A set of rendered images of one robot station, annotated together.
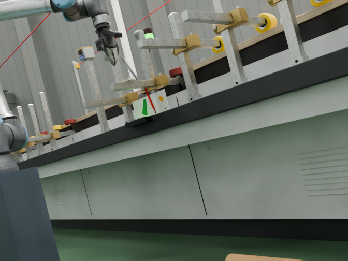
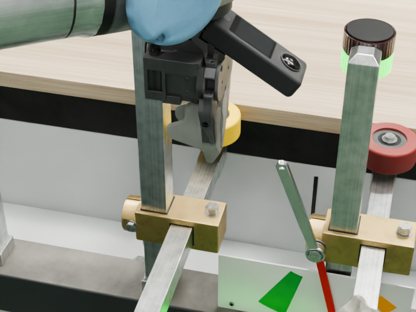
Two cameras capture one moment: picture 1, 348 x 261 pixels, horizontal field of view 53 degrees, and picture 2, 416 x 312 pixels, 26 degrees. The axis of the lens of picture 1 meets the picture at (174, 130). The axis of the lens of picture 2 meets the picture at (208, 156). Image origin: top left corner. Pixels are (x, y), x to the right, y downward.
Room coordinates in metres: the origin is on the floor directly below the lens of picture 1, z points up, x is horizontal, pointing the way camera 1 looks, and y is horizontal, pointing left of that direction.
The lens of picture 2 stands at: (1.09, 0.66, 1.64)
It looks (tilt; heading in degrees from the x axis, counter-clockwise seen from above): 37 degrees down; 327
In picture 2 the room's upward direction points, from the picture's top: straight up
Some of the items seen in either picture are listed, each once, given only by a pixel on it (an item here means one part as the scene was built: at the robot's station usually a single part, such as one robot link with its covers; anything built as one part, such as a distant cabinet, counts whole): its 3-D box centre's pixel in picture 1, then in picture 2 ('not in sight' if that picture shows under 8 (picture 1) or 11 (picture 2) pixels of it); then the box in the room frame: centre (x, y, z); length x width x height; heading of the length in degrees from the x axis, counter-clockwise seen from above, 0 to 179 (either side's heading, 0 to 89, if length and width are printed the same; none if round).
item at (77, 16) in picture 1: (75, 10); not in sight; (1.78, 0.34, 1.33); 0.12 x 0.12 x 0.09; 88
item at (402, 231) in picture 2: not in sight; (404, 229); (1.66, 0.00, 0.88); 0.02 x 0.02 x 0.01
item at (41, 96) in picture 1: (48, 123); not in sight; (2.63, 0.90, 0.91); 0.03 x 0.03 x 0.48; 43
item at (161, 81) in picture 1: (155, 83); (360, 239); (1.70, 0.03, 0.85); 0.13 x 0.06 x 0.05; 43
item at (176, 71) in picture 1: (178, 78); (385, 168); (1.79, -0.09, 0.85); 0.08 x 0.08 x 0.11
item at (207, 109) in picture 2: (106, 47); (208, 106); (1.76, 0.23, 1.09); 0.05 x 0.02 x 0.09; 133
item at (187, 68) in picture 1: (186, 65); not in sight; (1.54, -0.12, 0.86); 0.03 x 0.03 x 0.48; 43
